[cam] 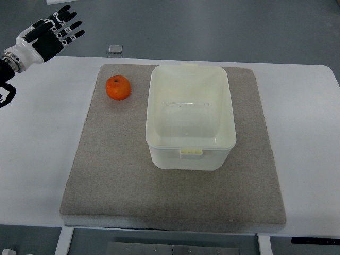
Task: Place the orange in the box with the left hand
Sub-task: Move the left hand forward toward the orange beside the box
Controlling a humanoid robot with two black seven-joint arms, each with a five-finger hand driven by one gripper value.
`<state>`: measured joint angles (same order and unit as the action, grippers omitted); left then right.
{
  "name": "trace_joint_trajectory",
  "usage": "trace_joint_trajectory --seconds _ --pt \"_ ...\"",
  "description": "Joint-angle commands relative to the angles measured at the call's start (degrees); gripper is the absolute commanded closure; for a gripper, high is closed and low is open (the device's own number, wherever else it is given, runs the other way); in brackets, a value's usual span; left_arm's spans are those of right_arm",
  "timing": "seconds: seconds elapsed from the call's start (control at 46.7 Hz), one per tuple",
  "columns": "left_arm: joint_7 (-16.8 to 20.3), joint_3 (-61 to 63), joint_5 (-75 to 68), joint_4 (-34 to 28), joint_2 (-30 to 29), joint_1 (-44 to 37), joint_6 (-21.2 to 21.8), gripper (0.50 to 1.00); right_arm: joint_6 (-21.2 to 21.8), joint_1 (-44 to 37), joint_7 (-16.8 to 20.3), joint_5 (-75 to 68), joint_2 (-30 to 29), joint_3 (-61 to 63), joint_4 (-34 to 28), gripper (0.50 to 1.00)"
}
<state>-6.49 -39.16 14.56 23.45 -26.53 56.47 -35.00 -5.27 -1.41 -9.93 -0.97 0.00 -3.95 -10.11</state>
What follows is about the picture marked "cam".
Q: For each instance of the white table leg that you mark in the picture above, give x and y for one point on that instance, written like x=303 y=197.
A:
x=64 y=241
x=264 y=243

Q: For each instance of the orange fruit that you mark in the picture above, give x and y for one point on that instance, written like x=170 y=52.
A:
x=118 y=87

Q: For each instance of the white table leg right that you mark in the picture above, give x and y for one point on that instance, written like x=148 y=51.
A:
x=264 y=243

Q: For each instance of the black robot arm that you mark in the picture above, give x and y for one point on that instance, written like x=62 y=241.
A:
x=8 y=91

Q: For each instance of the white plastic box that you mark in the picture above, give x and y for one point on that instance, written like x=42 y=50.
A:
x=190 y=122

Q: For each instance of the black strip at table edge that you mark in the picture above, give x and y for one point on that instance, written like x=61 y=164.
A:
x=315 y=241

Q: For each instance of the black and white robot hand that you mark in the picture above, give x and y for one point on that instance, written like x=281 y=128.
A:
x=43 y=40

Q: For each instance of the grey metal plate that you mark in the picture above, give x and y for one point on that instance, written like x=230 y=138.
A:
x=145 y=248

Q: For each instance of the white table leg left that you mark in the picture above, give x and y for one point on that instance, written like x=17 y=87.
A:
x=64 y=241

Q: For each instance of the grey felt mat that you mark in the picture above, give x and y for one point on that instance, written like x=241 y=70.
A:
x=114 y=183

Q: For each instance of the small square floor plate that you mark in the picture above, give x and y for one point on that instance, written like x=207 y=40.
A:
x=115 y=49

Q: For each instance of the small white block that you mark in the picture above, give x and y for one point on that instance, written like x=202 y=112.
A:
x=8 y=252

